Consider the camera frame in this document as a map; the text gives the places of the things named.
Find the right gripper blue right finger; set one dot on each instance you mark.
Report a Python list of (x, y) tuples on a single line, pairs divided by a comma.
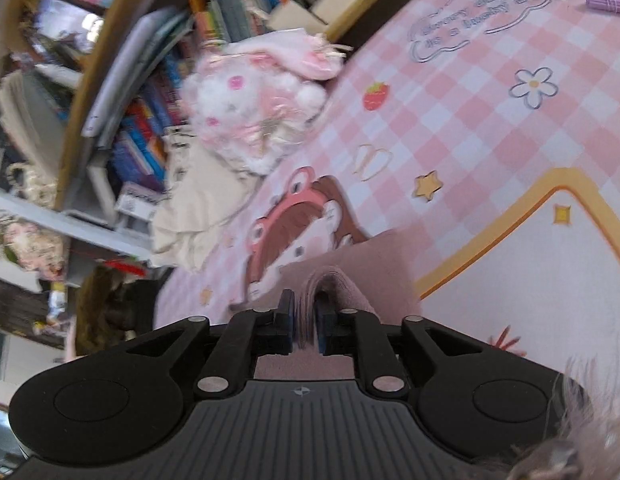
[(371, 345)]

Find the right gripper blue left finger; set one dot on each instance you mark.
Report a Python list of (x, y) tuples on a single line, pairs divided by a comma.
[(241, 342)]

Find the purple and mauve sweater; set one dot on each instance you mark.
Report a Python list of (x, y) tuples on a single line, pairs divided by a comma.
[(350, 289)]

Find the cream beige crumpled garment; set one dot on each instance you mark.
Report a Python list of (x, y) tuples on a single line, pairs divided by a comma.
[(203, 194)]

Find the white barcode box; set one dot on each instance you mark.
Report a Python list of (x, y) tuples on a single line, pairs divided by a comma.
[(138, 202)]

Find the white pink plush bunny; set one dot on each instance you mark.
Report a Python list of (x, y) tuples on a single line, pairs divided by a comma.
[(255, 101)]

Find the pink checkered cartoon table mat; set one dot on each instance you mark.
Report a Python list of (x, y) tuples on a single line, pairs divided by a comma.
[(477, 143)]

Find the white and wood bookshelf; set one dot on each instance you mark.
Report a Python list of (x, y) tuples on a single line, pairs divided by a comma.
[(140, 85)]

